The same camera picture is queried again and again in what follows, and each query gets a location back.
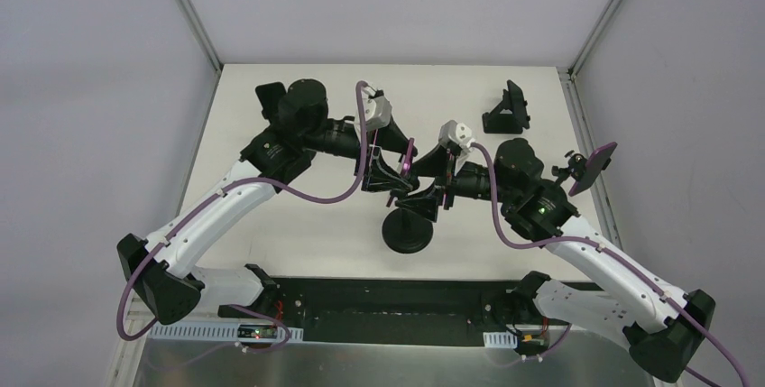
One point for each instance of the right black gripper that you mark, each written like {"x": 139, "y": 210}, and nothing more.
{"x": 448, "y": 177}

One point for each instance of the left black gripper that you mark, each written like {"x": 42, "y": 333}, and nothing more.
{"x": 371, "y": 161}

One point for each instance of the black round-base phone stand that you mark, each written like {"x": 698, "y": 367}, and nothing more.
{"x": 405, "y": 232}

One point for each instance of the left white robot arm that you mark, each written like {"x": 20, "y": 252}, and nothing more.
{"x": 163, "y": 269}

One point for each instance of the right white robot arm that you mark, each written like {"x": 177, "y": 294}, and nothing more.
{"x": 659, "y": 324}

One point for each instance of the black folding phone stand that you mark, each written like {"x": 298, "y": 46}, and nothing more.
{"x": 499, "y": 120}

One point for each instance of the right black round-base stand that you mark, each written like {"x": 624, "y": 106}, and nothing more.
{"x": 576, "y": 169}

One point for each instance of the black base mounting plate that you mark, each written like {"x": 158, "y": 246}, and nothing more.
{"x": 394, "y": 312}

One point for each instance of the right white cable duct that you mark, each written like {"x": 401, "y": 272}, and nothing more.
{"x": 505, "y": 340}

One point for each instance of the white cable duct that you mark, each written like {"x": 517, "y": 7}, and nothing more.
{"x": 505, "y": 340}
{"x": 208, "y": 331}

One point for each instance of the left white cable duct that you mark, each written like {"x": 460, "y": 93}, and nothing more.
{"x": 208, "y": 331}

